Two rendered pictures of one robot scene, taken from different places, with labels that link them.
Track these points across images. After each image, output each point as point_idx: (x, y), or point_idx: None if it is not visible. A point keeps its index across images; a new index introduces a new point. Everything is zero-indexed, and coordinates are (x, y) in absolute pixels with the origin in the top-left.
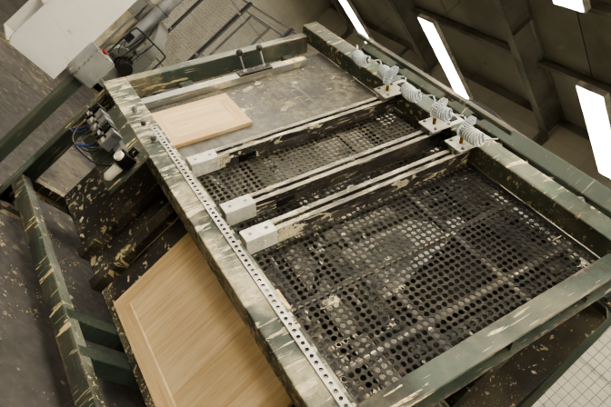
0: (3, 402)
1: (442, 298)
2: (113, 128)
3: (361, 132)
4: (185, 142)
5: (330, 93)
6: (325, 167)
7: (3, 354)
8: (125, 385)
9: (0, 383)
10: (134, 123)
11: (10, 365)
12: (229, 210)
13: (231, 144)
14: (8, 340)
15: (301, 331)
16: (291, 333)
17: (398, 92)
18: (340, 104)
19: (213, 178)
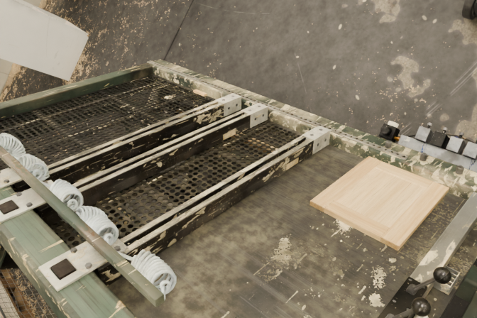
0: (329, 103)
1: (96, 105)
2: (429, 131)
3: (152, 220)
4: (360, 162)
5: (218, 302)
6: (188, 140)
7: (355, 118)
8: None
9: (338, 106)
10: (436, 160)
11: (348, 119)
12: (257, 104)
13: (299, 145)
14: (365, 128)
15: (183, 77)
16: (188, 74)
17: (79, 247)
18: (192, 271)
19: None
